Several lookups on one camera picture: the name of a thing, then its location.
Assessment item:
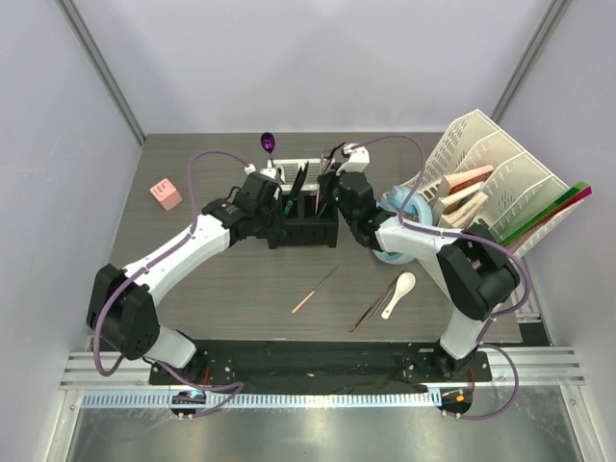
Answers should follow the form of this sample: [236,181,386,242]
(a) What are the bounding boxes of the green patterned chopstick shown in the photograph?
[282,199,296,219]

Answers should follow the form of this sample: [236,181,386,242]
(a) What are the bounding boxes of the black knife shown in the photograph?
[288,166,305,202]

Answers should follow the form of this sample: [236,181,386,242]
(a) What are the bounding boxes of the purple iridescent spoon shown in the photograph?
[260,132,276,165]

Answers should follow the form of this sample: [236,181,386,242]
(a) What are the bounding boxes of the dark brown chopstick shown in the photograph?
[348,271,403,333]

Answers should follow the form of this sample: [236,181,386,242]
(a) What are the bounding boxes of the large white ceramic spoon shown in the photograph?
[381,272,416,320]

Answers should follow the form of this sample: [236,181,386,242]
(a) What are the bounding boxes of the rose gold chopstick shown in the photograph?
[291,266,340,315]

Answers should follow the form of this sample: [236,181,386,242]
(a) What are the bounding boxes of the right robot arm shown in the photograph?
[318,171,520,380]

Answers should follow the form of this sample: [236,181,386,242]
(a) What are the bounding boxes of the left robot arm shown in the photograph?
[87,168,280,384]

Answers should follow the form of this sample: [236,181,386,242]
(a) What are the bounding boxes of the light blue headphones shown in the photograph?
[373,186,435,265]

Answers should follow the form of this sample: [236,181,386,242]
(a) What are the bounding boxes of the black slotted utensil caddy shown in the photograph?
[265,191,339,249]

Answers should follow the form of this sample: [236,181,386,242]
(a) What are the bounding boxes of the white slotted utensil caddy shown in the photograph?
[267,157,337,192]

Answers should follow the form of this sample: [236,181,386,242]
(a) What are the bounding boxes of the pink cube power adapter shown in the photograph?
[149,178,182,211]

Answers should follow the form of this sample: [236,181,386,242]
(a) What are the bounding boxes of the red book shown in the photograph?
[430,166,495,206]

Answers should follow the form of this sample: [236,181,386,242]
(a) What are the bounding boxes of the white desk file organizer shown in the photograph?
[384,108,593,290]

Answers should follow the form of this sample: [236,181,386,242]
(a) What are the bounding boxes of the green and magenta folders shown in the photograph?
[500,182,592,246]

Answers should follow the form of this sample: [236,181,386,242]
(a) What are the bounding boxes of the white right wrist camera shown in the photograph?
[336,143,370,176]

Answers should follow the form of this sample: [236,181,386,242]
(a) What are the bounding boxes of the black mounting base plate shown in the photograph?
[140,340,522,395]

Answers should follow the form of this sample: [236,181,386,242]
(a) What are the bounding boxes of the aluminium frame rail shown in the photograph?
[60,347,585,409]

